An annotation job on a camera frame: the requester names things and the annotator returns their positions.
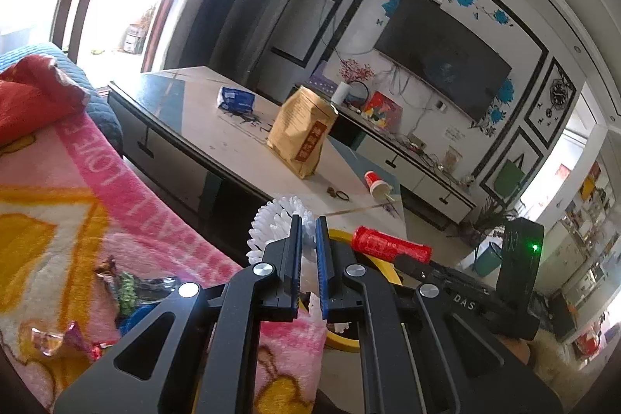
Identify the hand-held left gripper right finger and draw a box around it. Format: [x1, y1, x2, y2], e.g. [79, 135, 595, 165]
[314, 215, 566, 414]

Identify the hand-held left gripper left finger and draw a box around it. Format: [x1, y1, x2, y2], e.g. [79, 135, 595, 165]
[53, 214, 304, 414]

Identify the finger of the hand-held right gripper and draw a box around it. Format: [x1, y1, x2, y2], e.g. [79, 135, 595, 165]
[394, 254, 454, 284]

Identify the red cylindrical snack wrapper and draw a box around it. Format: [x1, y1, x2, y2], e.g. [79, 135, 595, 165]
[352, 225, 432, 264]

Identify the yellow rimmed trash bin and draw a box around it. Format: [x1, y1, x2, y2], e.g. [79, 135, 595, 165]
[298, 227, 404, 354]

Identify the clear plastic wrapper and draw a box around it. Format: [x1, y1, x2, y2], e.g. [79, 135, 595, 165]
[140, 275, 181, 304]

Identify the green brown candy wrapper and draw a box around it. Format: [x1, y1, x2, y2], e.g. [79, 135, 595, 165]
[94, 256, 142, 319]

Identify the purple candy wrapper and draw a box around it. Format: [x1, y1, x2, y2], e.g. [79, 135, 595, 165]
[63, 321, 106, 361]

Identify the teal plastic bucket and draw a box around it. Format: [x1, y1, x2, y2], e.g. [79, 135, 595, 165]
[473, 242, 503, 277]

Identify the green potted plant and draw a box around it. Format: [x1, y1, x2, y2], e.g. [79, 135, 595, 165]
[461, 196, 516, 246]

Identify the white television cabinet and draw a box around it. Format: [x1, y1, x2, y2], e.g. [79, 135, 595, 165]
[330, 104, 479, 227]

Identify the red paper cup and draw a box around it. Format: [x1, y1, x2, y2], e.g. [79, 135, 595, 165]
[364, 170, 395, 202]

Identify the green tote bag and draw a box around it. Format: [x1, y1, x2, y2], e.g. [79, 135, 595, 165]
[494, 152, 527, 197]

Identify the brown paper bag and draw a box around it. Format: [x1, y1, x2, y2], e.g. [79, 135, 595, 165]
[266, 85, 339, 180]

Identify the red framed picture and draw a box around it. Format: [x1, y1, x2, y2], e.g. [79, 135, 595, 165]
[363, 91, 404, 129]

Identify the white topped coffee table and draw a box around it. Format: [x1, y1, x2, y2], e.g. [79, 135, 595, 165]
[108, 66, 408, 250]

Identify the white vase with red flowers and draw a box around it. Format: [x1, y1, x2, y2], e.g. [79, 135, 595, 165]
[332, 57, 374, 106]

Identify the blue snack packet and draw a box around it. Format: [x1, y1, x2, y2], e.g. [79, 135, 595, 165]
[217, 85, 256, 113]

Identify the pink cartoon printed blanket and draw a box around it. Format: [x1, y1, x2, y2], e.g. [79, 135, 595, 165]
[0, 116, 329, 414]

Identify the purple box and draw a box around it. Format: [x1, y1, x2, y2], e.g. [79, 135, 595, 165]
[308, 62, 340, 90]

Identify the blue quilted sofa cover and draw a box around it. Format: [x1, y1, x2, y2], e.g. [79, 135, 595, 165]
[0, 43, 125, 158]

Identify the grey standing air conditioner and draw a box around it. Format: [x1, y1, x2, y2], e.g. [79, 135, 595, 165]
[228, 0, 325, 102]

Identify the white paint bucket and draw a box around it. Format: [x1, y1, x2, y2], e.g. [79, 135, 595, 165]
[123, 23, 146, 54]

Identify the red quilt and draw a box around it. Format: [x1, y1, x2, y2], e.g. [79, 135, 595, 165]
[0, 54, 92, 148]

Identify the round black ring ornament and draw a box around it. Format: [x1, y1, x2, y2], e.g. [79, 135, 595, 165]
[347, 80, 370, 109]

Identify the black wall clock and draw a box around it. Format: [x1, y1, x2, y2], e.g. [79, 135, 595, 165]
[548, 72, 571, 107]

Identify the black wall television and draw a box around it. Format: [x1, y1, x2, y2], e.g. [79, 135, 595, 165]
[376, 0, 513, 122]

